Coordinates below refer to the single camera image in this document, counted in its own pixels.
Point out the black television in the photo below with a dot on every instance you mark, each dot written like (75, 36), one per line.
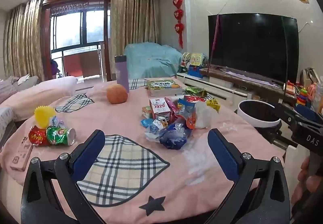
(252, 44)

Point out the armchair under blue cloth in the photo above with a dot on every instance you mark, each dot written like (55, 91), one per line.
(151, 59)

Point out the person's right hand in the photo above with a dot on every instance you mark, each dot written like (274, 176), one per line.
(304, 181)

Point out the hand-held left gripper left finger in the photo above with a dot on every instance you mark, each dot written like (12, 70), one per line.
(90, 153)

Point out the white cartoon carton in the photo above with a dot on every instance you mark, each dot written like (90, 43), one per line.
(160, 123)

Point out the beige backpack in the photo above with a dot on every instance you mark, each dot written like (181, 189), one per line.
(309, 76)

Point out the pink remote control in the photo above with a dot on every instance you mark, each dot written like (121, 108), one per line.
(21, 154)

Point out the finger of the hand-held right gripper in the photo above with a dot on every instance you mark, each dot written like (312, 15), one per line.
(285, 115)
(305, 113)

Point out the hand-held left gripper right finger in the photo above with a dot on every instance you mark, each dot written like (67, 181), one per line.
(222, 155)

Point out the pink wrapper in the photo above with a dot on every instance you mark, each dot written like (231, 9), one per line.
(171, 106)

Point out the toy xylophone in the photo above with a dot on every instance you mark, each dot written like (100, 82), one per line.
(290, 88)

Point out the red heart hanging decoration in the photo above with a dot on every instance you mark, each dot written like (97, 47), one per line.
(178, 14)

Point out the white television cabinet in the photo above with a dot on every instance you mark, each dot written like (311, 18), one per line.
(222, 87)

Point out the white round bin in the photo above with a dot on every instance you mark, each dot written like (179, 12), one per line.
(260, 114)

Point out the green can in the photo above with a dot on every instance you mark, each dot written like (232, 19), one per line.
(59, 135)

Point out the white plastic bag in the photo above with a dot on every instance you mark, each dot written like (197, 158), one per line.
(205, 115)

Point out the purple cloth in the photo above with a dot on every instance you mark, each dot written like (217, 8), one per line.
(54, 66)

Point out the sofa with pink cover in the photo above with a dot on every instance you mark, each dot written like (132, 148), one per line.
(45, 90)

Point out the green and yellow snack packet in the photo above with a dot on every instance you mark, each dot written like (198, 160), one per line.
(195, 90)

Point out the blue snack packet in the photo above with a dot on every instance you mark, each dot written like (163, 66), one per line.
(186, 105)

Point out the balcony window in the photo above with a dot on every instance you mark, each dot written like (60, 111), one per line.
(75, 32)

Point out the white wheel toy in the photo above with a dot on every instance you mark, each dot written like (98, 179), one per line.
(184, 61)

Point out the small blue white wrapper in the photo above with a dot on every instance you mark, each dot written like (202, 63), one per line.
(56, 121)

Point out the yellow spiky ball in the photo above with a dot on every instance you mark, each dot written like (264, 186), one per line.
(44, 115)

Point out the red snack packet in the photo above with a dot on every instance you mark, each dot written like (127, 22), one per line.
(193, 98)

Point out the light green carton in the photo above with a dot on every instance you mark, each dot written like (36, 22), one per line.
(146, 112)

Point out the orange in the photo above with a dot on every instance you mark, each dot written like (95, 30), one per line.
(116, 93)

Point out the red can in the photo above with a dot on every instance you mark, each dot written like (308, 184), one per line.
(37, 136)

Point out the beige curtain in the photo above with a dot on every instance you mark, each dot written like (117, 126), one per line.
(133, 19)
(22, 42)

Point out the blue plastic toy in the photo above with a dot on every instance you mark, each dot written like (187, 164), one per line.
(146, 123)

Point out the purple bottle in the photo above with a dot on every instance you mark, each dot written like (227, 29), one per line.
(122, 73)

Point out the red and white milk carton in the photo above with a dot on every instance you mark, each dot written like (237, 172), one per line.
(160, 109)

